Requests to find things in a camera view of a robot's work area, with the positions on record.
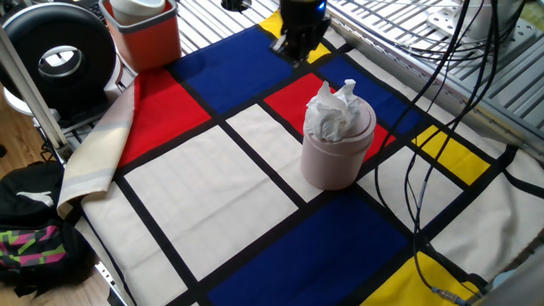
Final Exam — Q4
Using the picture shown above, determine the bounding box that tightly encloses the black backpack with colourful pattern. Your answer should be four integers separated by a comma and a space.
0, 217, 98, 297

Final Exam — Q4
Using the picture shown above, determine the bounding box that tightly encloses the aluminium frame post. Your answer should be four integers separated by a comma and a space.
0, 25, 74, 163

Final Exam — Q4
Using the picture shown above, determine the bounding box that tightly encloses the white tissue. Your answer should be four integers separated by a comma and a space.
303, 78, 361, 143

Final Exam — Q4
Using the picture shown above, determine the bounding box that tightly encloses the white cup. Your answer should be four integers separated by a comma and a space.
109, 0, 167, 26

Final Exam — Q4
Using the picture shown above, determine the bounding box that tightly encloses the pink swing-lid trash can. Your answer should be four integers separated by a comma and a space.
299, 96, 377, 191

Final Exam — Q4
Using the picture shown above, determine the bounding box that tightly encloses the black bag with white logo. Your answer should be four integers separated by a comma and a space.
0, 160, 65, 223

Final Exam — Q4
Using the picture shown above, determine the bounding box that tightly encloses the silver perforated mounting plate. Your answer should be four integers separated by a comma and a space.
427, 0, 539, 48

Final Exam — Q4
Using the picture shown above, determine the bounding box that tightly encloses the Mondrian colour-block tablecloth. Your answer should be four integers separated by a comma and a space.
78, 0, 544, 306

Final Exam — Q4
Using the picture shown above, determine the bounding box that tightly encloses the black cable bundle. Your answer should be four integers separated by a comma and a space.
373, 0, 502, 298

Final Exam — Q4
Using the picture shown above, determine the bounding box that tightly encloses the black round fan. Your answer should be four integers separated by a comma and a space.
0, 2, 125, 119

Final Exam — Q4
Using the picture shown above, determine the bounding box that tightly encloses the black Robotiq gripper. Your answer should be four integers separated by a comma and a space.
269, 0, 332, 68

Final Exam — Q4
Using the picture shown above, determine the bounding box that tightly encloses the silver cable plug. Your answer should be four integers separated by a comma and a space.
428, 286, 471, 305

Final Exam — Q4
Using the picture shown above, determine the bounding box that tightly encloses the orange bin with grey rim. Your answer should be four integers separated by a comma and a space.
98, 0, 184, 74

